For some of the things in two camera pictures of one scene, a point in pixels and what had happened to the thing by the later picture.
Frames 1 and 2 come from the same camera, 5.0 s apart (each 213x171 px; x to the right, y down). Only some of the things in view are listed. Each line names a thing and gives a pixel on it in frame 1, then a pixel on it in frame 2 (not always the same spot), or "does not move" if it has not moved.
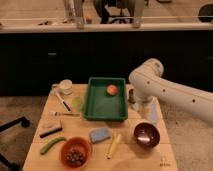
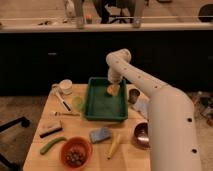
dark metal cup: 131,96 does not move
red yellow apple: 111,89 does not move
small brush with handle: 64,114 does not move
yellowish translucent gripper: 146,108 → 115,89
